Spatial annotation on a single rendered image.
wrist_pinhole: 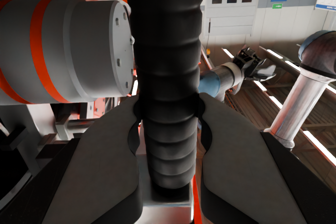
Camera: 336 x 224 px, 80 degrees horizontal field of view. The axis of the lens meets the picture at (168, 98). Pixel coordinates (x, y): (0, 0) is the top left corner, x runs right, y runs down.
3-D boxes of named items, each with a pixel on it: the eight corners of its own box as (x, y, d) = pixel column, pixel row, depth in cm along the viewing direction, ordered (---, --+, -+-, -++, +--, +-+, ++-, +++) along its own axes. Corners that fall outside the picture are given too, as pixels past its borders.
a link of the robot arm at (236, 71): (227, 94, 62) (208, 77, 65) (235, 89, 65) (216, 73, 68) (239, 75, 57) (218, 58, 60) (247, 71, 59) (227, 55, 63)
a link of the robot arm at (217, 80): (188, 98, 59) (189, 71, 55) (211, 86, 66) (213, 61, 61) (210, 109, 54) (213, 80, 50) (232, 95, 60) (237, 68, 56)
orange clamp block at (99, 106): (65, 115, 54) (80, 120, 62) (94, 114, 54) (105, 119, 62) (67, 89, 55) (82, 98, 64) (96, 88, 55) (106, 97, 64)
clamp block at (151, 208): (63, 208, 14) (82, 246, 16) (195, 204, 14) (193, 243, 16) (87, 153, 18) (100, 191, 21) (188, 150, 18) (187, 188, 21)
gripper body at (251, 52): (268, 58, 65) (249, 68, 58) (253, 78, 71) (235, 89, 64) (249, 45, 68) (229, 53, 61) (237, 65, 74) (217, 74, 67)
